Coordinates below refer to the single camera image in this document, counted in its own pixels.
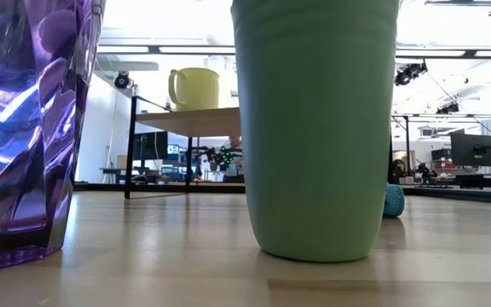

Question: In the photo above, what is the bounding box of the black aluminium table frame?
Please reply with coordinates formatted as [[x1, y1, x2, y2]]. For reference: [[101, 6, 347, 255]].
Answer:
[[73, 182, 491, 206]]

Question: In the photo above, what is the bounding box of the black robot with green lights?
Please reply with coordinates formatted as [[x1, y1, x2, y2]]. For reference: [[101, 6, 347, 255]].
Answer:
[[194, 144, 234, 172]]

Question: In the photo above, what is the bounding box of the purple faceted plastic cup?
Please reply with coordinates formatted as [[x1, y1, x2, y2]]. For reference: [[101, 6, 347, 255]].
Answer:
[[0, 0, 107, 274]]

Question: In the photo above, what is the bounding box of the black track spotlight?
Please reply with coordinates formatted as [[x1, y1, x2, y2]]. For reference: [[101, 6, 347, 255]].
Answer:
[[113, 71, 135, 90], [394, 59, 429, 87]]

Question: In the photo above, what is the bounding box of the black computer monitor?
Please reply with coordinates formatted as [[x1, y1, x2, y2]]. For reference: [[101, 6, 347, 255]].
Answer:
[[132, 130, 170, 161], [449, 131, 491, 169]]

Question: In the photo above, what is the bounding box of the green plastic cup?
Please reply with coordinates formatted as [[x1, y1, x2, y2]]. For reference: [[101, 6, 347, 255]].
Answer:
[[230, 0, 401, 264]]

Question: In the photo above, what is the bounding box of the yellow mug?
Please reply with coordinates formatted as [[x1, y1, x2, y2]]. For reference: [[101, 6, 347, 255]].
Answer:
[[167, 67, 222, 113]]

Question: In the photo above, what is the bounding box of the blue knitted cup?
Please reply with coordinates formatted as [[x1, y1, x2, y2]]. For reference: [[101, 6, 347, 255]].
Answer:
[[383, 182, 407, 218]]

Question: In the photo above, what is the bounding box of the black metal gantry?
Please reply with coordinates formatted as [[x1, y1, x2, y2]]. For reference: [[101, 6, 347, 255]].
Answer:
[[391, 113, 491, 182]]

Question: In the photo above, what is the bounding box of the wooden shelf with black legs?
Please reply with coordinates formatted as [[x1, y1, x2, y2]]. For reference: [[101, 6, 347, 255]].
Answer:
[[124, 94, 396, 200]]

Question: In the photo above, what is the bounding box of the person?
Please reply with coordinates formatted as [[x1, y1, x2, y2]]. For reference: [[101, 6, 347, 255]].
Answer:
[[227, 135, 246, 183]]

